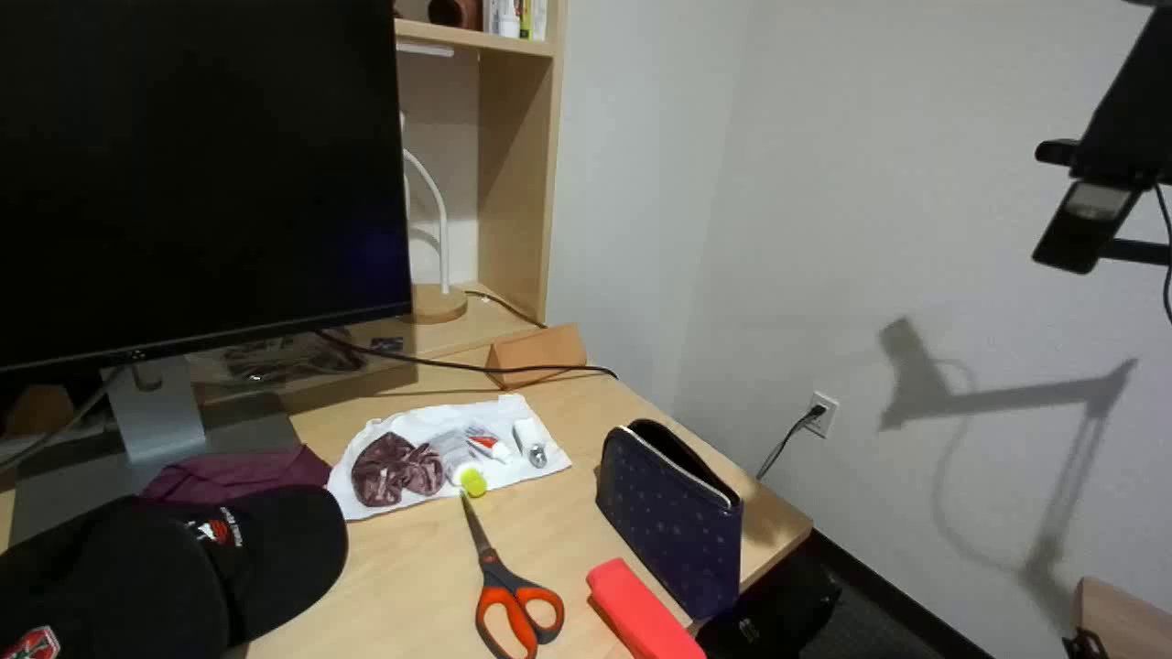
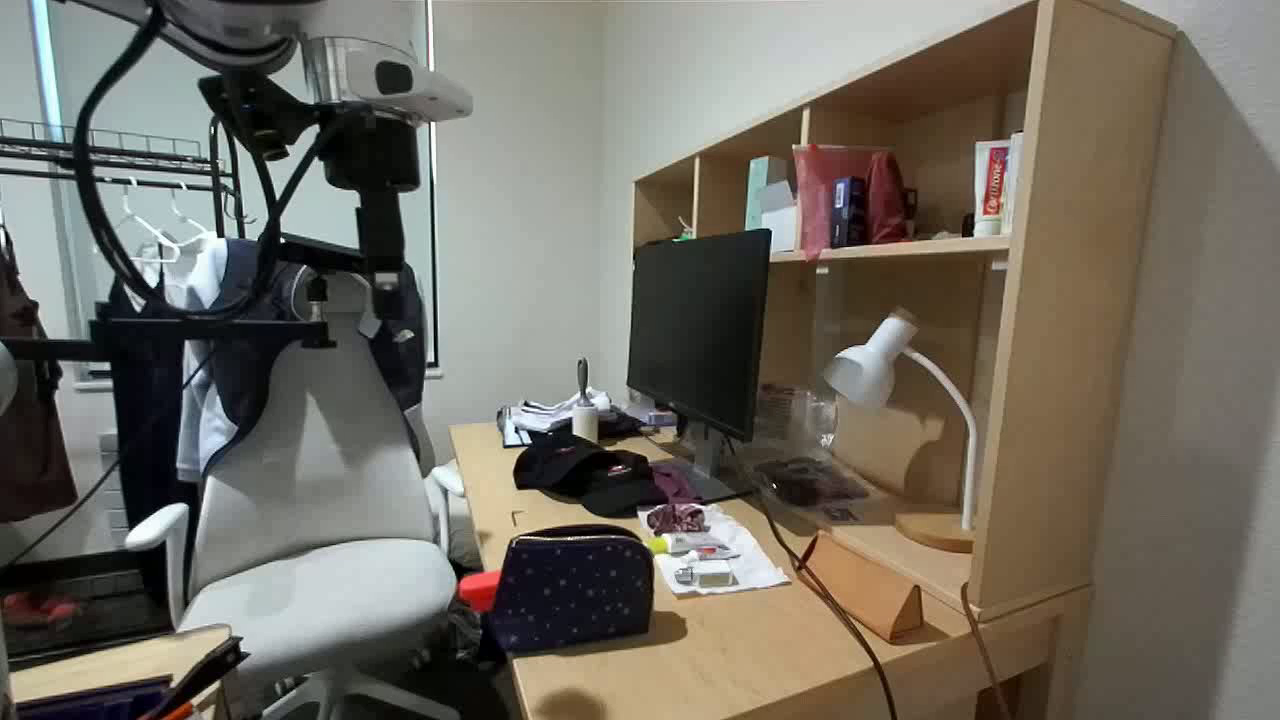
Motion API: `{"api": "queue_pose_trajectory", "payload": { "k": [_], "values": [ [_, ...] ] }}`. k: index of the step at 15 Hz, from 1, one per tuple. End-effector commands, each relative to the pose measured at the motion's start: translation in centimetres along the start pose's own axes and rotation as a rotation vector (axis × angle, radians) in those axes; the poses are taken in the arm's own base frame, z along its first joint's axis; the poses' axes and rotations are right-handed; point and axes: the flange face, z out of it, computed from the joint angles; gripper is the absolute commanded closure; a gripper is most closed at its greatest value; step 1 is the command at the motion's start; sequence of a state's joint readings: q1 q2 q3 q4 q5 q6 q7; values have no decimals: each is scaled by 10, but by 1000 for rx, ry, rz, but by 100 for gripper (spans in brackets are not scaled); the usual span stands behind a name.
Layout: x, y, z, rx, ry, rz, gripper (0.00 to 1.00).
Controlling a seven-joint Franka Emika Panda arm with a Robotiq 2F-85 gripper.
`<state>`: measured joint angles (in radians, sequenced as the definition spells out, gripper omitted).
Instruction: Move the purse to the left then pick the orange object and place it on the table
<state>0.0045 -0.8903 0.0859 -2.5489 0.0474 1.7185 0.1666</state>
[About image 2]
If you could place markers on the white red book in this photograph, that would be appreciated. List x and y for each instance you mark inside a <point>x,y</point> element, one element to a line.
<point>998,170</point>

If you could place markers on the white office chair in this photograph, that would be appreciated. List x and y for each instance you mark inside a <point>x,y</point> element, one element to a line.
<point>313,543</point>

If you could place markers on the brown cardboard wedge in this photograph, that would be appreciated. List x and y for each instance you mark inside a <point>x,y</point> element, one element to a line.
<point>862,587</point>

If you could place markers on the wooden desk hutch shelf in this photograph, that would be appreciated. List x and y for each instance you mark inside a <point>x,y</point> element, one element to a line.
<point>1014,419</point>

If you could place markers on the black tray with red item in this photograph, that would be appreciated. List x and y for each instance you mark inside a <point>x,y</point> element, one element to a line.
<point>78,607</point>

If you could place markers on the navy dotted purse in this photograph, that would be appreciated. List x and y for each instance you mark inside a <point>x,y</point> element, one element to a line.
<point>571,587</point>

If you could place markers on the black clothes rack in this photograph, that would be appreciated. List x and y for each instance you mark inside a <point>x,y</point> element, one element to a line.
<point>34,458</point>

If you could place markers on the red plastic sheath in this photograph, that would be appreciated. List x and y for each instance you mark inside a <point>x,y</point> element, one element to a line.
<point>479,591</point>

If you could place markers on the teal box on shelf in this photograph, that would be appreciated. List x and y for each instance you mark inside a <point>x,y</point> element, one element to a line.
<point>770,202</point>

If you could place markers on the black cap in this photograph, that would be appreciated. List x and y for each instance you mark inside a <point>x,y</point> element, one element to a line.
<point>590,472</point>

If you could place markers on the white paper with stickers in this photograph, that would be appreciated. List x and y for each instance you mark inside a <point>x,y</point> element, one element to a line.
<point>707,554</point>

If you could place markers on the red bag on shelf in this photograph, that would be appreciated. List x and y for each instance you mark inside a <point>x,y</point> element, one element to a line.
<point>848,197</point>

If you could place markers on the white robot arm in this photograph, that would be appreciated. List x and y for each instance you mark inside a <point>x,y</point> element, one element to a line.
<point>273,70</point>

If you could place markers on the white clutter pile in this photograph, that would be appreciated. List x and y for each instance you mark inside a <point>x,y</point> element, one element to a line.
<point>529,420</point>

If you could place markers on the black computer monitor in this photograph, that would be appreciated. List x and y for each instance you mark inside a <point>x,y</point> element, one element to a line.
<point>696,324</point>

